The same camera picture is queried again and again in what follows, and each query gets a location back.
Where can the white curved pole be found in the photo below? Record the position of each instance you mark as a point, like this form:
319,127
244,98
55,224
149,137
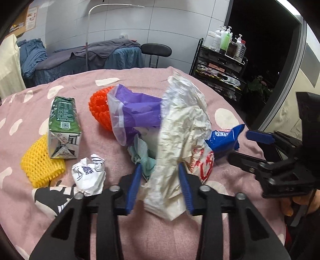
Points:
87,30

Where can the blue snack wrapper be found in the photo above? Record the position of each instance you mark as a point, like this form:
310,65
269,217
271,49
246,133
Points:
220,140

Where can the person's right hand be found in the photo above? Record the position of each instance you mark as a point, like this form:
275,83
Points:
287,207

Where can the red printed clear wrapper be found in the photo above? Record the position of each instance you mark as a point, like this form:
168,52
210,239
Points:
202,165

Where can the teal crumpled tissue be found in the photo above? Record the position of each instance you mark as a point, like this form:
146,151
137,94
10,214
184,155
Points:
145,162

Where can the white plastic bag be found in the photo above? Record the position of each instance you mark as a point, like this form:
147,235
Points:
180,130

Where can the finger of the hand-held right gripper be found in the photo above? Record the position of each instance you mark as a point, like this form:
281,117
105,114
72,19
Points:
257,136
240,160

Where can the yellow foam fruit net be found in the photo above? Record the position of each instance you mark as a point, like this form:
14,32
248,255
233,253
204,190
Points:
37,165

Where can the brown bottle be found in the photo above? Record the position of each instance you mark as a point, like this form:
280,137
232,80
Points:
232,48

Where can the crumpled white paper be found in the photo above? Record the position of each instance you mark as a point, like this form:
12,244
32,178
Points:
87,175

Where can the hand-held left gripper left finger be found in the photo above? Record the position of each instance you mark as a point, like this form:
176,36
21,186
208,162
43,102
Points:
132,185

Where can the black round stool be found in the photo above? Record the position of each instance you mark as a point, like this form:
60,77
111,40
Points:
156,49

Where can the cream cloth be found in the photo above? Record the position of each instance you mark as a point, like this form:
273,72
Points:
10,67

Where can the purple plastic bag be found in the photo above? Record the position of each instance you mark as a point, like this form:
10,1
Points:
140,112

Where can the blue covered massage bed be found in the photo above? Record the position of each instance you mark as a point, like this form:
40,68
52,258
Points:
122,60

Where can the grey blanket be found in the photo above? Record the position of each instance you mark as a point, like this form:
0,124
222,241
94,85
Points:
105,48

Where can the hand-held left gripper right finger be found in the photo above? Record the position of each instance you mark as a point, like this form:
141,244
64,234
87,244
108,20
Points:
186,190

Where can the cork board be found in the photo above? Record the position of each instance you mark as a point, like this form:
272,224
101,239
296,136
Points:
18,23

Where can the green pump bottle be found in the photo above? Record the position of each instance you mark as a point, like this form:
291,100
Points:
225,41

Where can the pink polka-dot blanket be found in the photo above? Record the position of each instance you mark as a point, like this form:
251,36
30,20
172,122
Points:
75,82

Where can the wall poster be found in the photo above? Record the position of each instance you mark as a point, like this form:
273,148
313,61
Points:
31,17

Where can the blue cloth pile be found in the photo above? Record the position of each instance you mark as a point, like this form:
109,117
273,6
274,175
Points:
31,53

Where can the glass door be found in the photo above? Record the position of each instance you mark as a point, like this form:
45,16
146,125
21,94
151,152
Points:
300,62

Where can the black mesh cart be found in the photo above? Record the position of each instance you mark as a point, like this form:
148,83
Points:
217,62

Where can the green milk carton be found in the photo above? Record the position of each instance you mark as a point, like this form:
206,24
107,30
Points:
63,117

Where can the orange foam fruit net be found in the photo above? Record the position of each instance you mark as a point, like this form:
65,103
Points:
98,105

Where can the potted plant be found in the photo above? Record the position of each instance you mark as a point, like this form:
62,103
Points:
260,87

